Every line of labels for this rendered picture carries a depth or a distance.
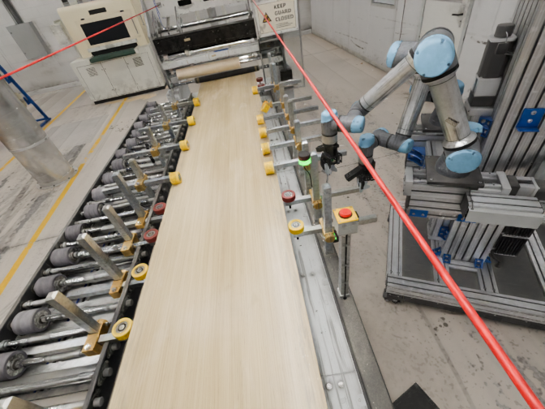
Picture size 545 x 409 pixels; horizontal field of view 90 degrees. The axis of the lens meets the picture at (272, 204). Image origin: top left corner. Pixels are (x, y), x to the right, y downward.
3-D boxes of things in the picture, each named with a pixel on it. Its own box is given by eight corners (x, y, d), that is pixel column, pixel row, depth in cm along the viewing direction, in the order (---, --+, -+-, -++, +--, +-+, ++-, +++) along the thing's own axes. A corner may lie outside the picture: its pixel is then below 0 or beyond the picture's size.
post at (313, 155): (319, 217, 169) (315, 149, 137) (321, 221, 166) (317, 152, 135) (314, 218, 169) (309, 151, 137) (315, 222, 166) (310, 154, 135)
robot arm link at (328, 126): (336, 115, 120) (318, 114, 123) (336, 138, 127) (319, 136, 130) (341, 108, 125) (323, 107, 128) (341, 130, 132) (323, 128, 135)
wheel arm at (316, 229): (374, 218, 144) (375, 213, 141) (376, 223, 141) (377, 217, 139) (293, 234, 145) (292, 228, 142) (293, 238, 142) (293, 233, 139)
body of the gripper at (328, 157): (329, 169, 138) (329, 148, 130) (319, 161, 144) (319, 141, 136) (342, 163, 139) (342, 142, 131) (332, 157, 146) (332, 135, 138)
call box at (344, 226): (351, 221, 102) (352, 205, 97) (358, 234, 97) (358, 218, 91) (332, 224, 102) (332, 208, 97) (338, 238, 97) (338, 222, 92)
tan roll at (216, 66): (281, 58, 350) (279, 47, 342) (281, 60, 340) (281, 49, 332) (171, 79, 352) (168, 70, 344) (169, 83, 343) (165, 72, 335)
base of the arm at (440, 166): (469, 161, 133) (475, 142, 126) (474, 179, 123) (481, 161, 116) (433, 159, 138) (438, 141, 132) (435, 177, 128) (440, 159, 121)
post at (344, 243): (346, 288, 130) (349, 222, 100) (349, 297, 126) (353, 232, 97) (336, 290, 130) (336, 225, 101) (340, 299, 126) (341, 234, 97)
